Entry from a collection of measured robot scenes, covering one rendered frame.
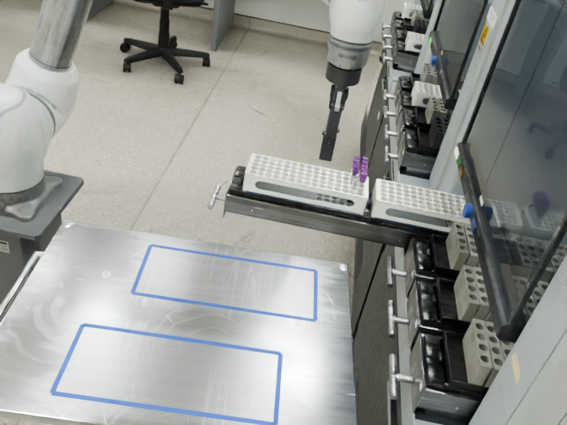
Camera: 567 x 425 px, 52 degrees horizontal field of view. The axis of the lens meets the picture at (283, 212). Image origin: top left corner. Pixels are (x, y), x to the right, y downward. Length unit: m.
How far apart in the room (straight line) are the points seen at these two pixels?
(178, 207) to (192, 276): 1.57
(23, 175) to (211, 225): 1.29
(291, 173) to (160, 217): 1.31
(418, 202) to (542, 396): 0.64
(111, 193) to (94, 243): 1.57
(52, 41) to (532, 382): 1.22
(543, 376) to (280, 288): 0.50
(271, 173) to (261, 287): 0.35
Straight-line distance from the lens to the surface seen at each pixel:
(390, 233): 1.41
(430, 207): 1.42
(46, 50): 1.52
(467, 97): 1.58
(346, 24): 1.21
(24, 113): 1.42
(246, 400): 0.96
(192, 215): 2.66
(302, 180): 1.38
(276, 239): 2.58
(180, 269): 1.15
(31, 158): 1.45
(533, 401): 0.92
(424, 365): 1.12
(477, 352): 1.08
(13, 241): 1.54
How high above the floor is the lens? 1.60
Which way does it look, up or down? 35 degrees down
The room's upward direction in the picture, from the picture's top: 11 degrees clockwise
